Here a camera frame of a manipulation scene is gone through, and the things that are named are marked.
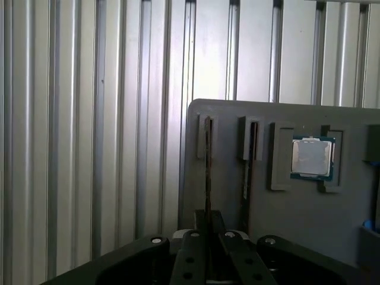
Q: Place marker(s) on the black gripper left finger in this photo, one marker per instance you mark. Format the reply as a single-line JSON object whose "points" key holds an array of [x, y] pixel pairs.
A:
{"points": [[197, 252]]}

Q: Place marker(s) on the grey plastic parts rack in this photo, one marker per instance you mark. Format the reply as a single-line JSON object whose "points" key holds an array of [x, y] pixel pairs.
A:
{"points": [[297, 213]]}

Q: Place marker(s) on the RAM stick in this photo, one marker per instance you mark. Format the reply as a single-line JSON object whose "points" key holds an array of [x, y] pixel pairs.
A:
{"points": [[246, 193], [208, 178]]}

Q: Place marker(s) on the silver topped CPU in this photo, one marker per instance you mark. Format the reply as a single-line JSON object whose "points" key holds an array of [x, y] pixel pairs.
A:
{"points": [[311, 157]]}

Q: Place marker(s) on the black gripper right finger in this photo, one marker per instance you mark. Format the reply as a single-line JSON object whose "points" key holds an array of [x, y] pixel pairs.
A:
{"points": [[237, 252]]}

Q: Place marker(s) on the hard disk in blue carrier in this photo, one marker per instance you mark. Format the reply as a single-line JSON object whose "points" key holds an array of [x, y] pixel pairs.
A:
{"points": [[373, 224]]}

